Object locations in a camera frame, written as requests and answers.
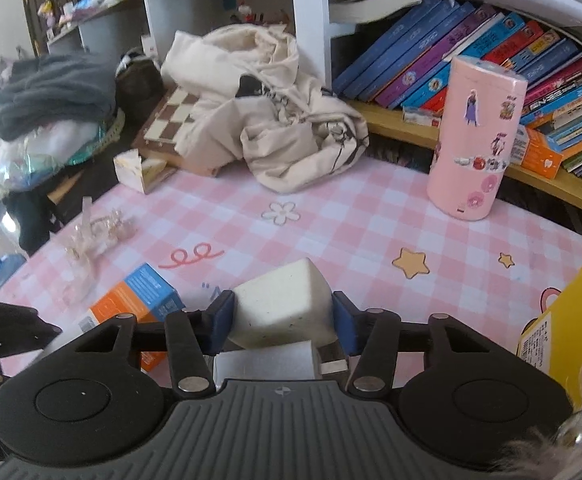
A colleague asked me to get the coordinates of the white wooden bookshelf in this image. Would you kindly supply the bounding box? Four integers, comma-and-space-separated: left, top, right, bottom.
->
46, 0, 582, 221

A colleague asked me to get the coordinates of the blue and orange carton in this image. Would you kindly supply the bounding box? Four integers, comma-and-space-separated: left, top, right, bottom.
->
90, 262, 186, 328

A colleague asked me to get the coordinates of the pink checkered table mat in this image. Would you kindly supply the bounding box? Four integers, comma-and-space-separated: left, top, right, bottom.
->
0, 152, 582, 396

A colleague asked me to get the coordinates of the grey folded blanket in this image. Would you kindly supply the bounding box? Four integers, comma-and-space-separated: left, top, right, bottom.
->
0, 52, 119, 141

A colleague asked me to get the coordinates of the wooden chessboard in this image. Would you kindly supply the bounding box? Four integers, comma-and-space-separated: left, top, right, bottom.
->
133, 85, 222, 178

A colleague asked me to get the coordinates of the iridescent plastic bag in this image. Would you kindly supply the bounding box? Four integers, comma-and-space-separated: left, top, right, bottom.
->
0, 110, 126, 191

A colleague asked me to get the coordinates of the clear bag with hair ornament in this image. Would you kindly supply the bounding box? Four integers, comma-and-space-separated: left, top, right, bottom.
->
61, 197, 139, 303

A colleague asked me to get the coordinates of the row of children's books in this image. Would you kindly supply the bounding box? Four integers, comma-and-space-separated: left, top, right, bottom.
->
332, 0, 582, 186

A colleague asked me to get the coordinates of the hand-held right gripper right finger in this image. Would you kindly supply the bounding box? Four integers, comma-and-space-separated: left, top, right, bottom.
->
331, 290, 504, 398

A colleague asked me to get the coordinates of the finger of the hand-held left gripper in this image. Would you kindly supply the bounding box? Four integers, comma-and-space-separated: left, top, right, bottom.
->
0, 296, 64, 383

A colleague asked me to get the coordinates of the cream cloth bag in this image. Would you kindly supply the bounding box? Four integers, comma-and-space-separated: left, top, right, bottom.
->
161, 24, 370, 193

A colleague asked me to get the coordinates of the pink stickered cylinder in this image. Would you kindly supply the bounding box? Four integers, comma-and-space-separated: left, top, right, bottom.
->
426, 55, 528, 222

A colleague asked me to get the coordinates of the dark brown bag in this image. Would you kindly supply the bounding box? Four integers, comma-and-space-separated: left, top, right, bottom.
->
115, 47, 166, 123

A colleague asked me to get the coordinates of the white orange toothpaste box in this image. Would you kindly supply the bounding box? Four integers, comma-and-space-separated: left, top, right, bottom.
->
403, 107, 564, 181

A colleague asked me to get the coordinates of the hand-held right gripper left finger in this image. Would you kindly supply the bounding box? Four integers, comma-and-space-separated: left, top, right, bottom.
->
66, 289, 236, 398

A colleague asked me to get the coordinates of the blue water jug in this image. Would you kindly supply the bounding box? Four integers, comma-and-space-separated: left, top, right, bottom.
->
0, 247, 26, 288

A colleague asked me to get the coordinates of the white foam block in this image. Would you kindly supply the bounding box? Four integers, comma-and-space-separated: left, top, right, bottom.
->
213, 340, 319, 382
228, 257, 336, 350

